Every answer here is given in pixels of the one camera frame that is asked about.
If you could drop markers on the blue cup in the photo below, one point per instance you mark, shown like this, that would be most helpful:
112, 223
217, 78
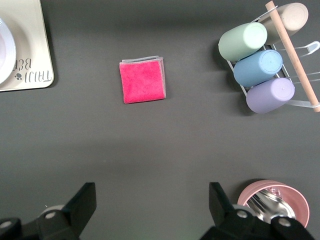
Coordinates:
257, 67

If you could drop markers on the white round plate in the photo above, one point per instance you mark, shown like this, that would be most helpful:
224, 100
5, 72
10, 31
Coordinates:
6, 55

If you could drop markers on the purple cup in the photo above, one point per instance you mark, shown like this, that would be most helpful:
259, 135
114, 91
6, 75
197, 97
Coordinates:
270, 96

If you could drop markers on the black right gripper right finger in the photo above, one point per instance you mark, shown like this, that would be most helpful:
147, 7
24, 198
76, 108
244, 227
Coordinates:
230, 225

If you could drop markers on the green cup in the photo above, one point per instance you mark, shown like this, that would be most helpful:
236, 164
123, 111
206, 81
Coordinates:
240, 41

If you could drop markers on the pink folded cloth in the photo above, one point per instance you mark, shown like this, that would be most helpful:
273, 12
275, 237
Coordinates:
142, 82

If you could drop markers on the pink ribbed bowl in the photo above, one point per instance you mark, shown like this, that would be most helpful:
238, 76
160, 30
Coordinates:
300, 200

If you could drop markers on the beige cup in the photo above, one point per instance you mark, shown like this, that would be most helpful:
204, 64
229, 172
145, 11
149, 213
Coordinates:
295, 16

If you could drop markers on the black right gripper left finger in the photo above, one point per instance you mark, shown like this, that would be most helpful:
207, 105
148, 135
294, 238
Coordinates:
62, 225

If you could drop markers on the cream bear print tray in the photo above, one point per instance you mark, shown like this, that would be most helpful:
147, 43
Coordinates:
30, 37

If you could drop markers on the metal scoop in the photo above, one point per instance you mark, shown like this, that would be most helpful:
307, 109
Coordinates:
272, 205

